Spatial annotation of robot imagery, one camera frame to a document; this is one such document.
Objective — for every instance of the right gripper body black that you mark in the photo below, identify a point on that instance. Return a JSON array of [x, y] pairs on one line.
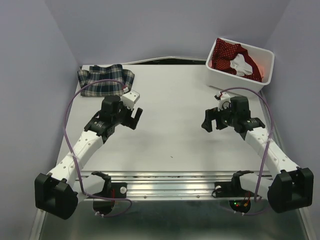
[[227, 118]]

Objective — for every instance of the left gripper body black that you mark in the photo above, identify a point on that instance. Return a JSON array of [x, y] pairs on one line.
[[119, 118]]

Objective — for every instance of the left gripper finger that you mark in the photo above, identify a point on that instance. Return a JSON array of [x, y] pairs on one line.
[[136, 118], [128, 117]]

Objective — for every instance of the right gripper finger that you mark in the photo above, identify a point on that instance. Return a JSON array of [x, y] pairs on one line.
[[216, 116], [207, 123]]

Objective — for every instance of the red polka dot skirt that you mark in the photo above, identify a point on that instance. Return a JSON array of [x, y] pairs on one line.
[[238, 56]]

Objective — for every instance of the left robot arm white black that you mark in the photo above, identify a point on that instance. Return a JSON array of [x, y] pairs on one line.
[[61, 190]]

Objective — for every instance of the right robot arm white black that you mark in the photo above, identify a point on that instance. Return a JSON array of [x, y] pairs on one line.
[[291, 186]]

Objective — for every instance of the white plastic bin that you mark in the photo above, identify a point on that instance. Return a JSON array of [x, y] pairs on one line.
[[221, 80]]

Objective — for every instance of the plaid folded skirt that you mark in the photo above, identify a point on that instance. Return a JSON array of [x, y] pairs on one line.
[[100, 81]]

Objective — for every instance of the pink skirt in bin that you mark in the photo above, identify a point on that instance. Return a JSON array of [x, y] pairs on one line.
[[223, 65]]

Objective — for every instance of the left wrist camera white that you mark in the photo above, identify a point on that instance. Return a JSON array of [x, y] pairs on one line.
[[129, 99]]

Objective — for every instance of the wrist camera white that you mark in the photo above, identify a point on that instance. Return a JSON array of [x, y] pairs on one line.
[[224, 100], [129, 99]]

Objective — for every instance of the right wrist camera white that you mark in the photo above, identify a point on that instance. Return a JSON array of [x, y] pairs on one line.
[[224, 100]]

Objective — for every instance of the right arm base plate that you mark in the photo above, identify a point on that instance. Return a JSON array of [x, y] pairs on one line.
[[227, 189]]

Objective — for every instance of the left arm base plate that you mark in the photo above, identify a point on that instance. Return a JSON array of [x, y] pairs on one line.
[[115, 190]]

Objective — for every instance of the aluminium rail frame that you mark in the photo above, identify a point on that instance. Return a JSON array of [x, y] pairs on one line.
[[173, 206]]

